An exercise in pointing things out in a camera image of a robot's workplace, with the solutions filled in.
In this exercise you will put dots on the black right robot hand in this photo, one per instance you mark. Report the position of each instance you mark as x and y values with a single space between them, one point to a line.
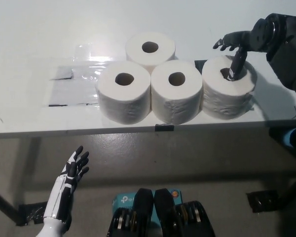
261 37

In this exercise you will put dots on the clear plastic sheet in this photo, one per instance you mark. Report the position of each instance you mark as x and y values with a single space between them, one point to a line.
71 93

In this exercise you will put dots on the black diagonal table leg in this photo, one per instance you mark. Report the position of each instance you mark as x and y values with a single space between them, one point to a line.
2 205
294 190

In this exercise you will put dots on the clear plastic film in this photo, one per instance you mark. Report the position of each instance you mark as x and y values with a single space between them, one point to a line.
88 61

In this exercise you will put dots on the black object with blue patch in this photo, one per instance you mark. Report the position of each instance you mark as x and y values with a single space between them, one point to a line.
276 138

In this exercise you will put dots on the black tape patch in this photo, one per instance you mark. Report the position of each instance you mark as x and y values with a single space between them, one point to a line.
197 65

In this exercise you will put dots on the small black edge clip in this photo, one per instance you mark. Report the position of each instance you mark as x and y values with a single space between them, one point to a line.
164 127

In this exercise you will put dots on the white toilet paper roll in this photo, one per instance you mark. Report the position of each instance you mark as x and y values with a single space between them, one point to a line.
123 103
224 103
175 103
138 54

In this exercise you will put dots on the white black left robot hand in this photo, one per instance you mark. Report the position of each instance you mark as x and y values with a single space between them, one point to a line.
60 195

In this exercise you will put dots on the teal router box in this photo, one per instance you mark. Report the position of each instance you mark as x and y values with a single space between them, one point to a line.
122 200

